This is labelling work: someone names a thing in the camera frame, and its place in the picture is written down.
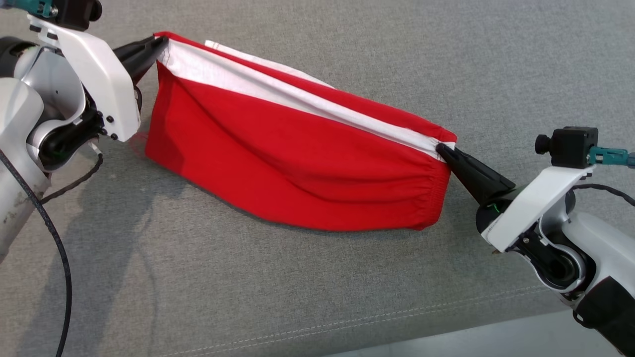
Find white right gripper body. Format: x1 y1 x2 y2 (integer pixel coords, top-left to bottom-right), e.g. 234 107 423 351
475 166 596 254

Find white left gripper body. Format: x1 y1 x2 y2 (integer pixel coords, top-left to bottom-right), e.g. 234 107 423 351
27 15 143 143

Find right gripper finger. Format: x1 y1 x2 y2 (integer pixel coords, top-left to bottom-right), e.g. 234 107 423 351
438 143 517 197
436 147 498 207

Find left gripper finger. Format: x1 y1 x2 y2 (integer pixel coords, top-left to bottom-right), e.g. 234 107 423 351
113 35 170 61
121 47 168 85

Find red shorts with white stripe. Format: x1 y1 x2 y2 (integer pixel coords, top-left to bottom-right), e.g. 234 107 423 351
144 31 458 232

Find right arm smooth black cable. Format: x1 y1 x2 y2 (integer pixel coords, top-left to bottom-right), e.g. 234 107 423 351
571 183 635 207

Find arm smooth black cable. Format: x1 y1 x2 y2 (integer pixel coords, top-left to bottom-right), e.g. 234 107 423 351
0 149 73 357
571 183 635 207

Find teal right camera connector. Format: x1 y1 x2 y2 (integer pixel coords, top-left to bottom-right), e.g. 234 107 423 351
588 146 635 170

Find teal camera connector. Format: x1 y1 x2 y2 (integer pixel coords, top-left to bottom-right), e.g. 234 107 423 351
0 0 53 18
588 146 635 170

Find left arm braided black cable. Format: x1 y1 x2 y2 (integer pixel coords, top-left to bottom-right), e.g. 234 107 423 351
40 141 105 205

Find teal left camera connector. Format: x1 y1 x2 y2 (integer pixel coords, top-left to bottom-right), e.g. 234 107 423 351
0 0 53 18

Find left arm smooth black cable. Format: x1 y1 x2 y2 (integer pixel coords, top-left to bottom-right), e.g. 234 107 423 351
0 149 73 357

